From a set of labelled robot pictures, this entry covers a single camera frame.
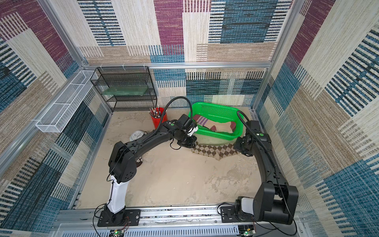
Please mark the red ribbed plastic cup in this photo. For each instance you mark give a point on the red ribbed plastic cup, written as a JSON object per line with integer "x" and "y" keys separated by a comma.
{"x": 156, "y": 122}

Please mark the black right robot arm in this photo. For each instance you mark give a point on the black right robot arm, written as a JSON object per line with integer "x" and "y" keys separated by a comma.
{"x": 276, "y": 200}

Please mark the black wire mesh shelf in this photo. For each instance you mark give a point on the black wire mesh shelf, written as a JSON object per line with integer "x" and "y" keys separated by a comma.
{"x": 126, "y": 88}

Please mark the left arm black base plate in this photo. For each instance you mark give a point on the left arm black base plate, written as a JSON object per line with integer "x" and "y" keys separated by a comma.
{"x": 125, "y": 217}

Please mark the aluminium front rail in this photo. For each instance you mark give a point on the aluminium front rail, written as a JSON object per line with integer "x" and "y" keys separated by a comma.
{"x": 173, "y": 221}

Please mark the light blue alarm clock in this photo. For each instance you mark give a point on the light blue alarm clock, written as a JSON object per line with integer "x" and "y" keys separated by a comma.
{"x": 136, "y": 135}

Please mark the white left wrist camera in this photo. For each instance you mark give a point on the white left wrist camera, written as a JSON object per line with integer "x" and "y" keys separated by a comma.
{"x": 193, "y": 128}

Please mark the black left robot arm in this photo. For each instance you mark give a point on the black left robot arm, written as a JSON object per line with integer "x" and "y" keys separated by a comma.
{"x": 123, "y": 160}

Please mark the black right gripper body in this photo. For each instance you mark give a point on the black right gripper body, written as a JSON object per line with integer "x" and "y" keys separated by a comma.
{"x": 239, "y": 145}

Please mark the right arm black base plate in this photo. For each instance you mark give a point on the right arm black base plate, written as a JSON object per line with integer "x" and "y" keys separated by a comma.
{"x": 227, "y": 213}

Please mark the white wire wall basket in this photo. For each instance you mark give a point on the white wire wall basket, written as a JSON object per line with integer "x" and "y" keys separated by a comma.
{"x": 58, "y": 115}

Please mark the pens in red cup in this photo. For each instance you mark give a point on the pens in red cup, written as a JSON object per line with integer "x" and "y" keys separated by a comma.
{"x": 157, "y": 112}

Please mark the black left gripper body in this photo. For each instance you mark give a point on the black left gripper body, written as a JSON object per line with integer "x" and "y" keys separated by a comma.
{"x": 189, "y": 142}

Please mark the green plastic basket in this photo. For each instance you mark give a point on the green plastic basket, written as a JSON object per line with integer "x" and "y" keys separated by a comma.
{"x": 220, "y": 114}

